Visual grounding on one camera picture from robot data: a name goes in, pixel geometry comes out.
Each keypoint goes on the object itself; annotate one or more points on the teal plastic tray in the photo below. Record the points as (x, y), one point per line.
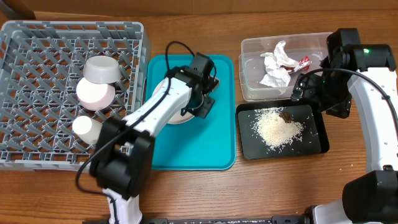
(200, 143)

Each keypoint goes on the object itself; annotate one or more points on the clear plastic bin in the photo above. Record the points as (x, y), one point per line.
(252, 68)

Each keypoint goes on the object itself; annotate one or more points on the grey plastic dish rack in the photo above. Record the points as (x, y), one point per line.
(41, 65)

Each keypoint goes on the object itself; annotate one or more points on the white napkin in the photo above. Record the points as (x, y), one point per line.
(278, 66)

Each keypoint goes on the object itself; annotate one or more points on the red foil wrapper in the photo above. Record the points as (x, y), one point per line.
(303, 64)

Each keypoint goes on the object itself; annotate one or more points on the grey bowl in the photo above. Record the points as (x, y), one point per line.
(102, 70)

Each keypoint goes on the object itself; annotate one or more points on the brown food scrap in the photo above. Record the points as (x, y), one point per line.
(286, 116)

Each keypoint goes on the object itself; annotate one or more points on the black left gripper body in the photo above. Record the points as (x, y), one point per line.
(201, 106)

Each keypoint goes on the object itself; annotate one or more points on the cream white cup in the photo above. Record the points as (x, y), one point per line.
(87, 129)

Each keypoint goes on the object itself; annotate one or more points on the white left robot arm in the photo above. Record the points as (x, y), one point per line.
(123, 156)

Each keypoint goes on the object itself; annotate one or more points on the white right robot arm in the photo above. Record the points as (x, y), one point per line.
(366, 75)

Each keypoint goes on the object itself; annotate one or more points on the large pink plate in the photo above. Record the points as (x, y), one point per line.
(180, 118)

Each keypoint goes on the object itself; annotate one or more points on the white rice pile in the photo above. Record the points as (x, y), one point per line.
(275, 131)

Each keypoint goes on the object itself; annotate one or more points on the small pink bowl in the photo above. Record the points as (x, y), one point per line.
(93, 96)

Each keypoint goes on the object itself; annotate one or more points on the black tray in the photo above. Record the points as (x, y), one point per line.
(314, 139)

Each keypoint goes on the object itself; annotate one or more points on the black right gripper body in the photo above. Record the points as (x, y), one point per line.
(304, 88)

